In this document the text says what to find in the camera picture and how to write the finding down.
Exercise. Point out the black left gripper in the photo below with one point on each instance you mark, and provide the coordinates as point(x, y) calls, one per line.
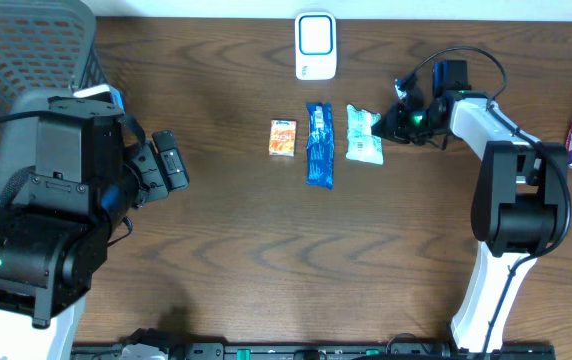
point(155, 170)

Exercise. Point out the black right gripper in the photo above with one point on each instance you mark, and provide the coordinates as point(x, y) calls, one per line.
point(401, 122)

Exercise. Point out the mint green tissue pack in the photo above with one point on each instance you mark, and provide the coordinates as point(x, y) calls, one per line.
point(363, 146)

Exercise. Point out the blue Oreo cookie pack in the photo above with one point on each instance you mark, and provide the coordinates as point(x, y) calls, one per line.
point(320, 146)

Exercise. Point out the orange tissue pack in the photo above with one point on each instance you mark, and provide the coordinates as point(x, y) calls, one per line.
point(282, 138)

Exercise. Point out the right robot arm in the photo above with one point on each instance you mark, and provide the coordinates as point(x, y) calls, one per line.
point(521, 208)

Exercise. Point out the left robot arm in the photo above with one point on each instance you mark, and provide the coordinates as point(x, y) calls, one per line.
point(59, 216)

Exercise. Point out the grey plastic mesh basket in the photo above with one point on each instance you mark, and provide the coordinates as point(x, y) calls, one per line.
point(46, 49)

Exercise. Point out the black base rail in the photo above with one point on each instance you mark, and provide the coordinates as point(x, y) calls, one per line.
point(218, 351)

